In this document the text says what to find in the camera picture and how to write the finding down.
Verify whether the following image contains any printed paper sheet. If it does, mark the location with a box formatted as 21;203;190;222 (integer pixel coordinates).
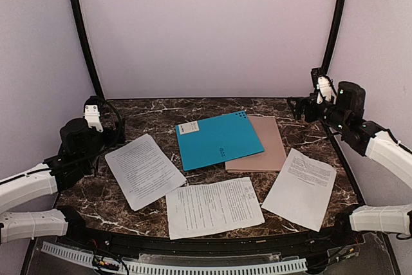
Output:
165;177;265;240
105;134;186;211
261;148;337;232

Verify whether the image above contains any teal folder with black inside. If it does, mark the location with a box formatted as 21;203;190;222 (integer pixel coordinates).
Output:
176;111;264;171

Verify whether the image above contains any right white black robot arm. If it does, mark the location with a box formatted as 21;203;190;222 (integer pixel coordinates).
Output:
286;76;411;240

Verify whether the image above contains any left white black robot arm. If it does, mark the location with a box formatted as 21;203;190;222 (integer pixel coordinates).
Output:
1;118;126;243

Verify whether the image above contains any tan brown folder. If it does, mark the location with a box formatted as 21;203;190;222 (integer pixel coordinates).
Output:
225;115;286;173

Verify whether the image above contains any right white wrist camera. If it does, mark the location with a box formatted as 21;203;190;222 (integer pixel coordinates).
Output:
311;68;337;104

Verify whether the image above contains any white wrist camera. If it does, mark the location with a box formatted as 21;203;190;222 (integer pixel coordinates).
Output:
311;68;337;104
84;104;104;133

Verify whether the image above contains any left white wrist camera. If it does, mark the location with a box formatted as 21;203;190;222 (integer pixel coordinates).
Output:
84;104;104;133

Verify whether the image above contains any right black frame post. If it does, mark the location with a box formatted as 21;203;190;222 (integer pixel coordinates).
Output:
321;0;345;74

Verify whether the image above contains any black frame post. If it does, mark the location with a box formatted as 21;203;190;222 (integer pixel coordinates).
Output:
321;0;345;74
70;0;104;99

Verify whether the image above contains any white slotted cable duct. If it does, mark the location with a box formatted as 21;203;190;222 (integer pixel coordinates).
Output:
41;242;308;274

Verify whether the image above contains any black front rail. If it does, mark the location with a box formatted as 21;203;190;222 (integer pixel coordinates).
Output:
57;227;364;265

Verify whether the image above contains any left black frame post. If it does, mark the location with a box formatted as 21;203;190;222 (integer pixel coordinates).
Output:
70;0;104;99

